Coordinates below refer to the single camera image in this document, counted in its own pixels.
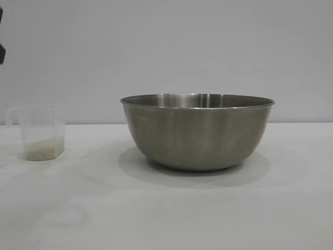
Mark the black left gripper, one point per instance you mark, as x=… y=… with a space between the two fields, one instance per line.
x=2 y=54

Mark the clear plastic measuring cup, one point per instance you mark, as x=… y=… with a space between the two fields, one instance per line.
x=44 y=125

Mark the white uncooked rice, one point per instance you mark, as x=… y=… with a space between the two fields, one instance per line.
x=44 y=149

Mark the stainless steel mixing bowl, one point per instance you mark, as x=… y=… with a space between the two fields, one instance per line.
x=195 y=135

